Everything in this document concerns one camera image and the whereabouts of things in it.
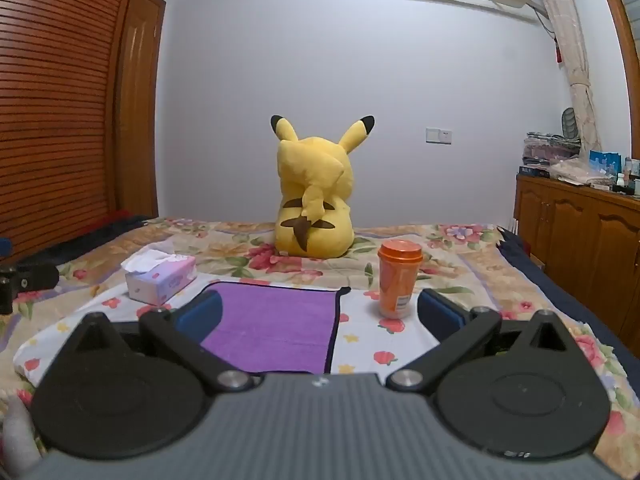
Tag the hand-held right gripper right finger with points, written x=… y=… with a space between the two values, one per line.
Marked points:
x=440 y=312

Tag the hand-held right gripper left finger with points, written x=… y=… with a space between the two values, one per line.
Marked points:
x=200 y=312

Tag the purple towel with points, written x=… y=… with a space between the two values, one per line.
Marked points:
x=270 y=325

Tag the pink tissue box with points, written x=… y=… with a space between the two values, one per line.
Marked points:
x=160 y=282

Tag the orange lidded cup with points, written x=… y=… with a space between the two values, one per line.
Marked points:
x=397 y=285

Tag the floral bed sheet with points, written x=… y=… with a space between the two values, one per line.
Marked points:
x=235 y=252

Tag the white fruit-print cloth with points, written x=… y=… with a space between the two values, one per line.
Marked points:
x=357 y=345

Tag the wooden cabinet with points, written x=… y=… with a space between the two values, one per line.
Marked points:
x=575 y=230

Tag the grey cloth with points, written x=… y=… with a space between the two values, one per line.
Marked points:
x=17 y=440

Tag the wooden louvered wardrobe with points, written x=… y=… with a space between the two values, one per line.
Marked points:
x=50 y=110

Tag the yellow plush toy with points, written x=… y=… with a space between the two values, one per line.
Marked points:
x=310 y=175

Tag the stack of folded cloths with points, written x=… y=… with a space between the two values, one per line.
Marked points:
x=547 y=150

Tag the beige crumpled cloth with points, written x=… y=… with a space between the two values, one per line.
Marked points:
x=580 y=170

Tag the wooden door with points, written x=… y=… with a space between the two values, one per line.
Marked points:
x=141 y=110

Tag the blue paper box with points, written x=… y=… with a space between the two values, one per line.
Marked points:
x=604 y=161

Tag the small white bottle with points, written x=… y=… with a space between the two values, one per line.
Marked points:
x=620 y=180

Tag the grey fan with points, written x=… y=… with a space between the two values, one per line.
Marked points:
x=570 y=122

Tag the cream lace curtain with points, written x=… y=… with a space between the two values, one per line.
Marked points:
x=570 y=35

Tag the white wall socket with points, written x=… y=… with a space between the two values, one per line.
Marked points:
x=438 y=135

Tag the wooden window frame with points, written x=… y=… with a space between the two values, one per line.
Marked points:
x=622 y=25

